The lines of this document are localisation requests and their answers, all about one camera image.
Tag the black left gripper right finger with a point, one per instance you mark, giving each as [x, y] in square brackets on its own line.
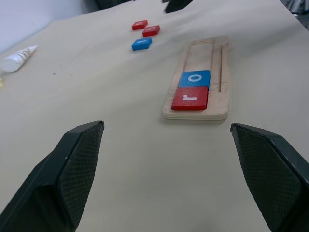
[272, 178]

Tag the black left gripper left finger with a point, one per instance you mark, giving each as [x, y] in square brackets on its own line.
[53, 183]

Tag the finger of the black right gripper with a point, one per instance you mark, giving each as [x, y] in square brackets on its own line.
[176, 4]

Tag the red letter b block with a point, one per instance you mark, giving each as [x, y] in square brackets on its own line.
[151, 30]

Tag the red letter o block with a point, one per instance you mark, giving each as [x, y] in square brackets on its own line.
[140, 24]

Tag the blue letter t block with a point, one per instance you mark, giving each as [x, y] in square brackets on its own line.
[142, 43]

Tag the blue letter o block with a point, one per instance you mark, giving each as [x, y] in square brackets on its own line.
[194, 78]

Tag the light wooden letter tray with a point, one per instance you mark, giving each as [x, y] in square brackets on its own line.
[218, 106]

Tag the red letter r block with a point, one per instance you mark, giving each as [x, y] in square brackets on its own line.
[190, 98]

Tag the white squeeze tube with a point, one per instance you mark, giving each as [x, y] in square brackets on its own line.
[18, 59]

